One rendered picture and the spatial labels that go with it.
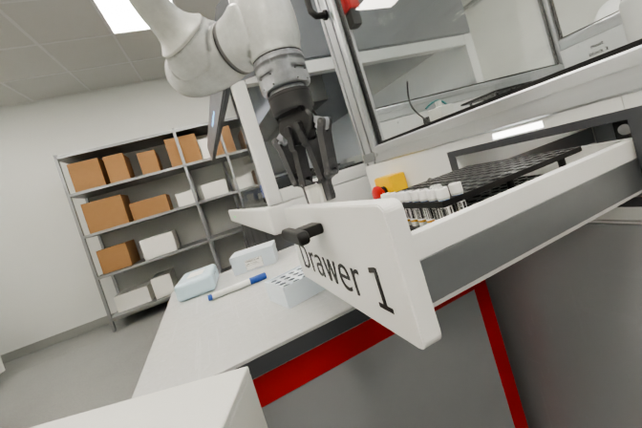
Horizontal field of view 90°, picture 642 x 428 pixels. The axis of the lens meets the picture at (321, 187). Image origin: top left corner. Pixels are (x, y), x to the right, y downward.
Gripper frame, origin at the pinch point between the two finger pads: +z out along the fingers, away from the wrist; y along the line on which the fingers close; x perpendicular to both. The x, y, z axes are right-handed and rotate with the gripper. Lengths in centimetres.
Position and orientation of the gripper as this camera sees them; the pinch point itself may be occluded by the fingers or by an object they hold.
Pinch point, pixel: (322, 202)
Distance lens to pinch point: 56.7
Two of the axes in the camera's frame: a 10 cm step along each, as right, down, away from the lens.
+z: 3.0, 9.5, 0.4
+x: 6.1, -2.2, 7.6
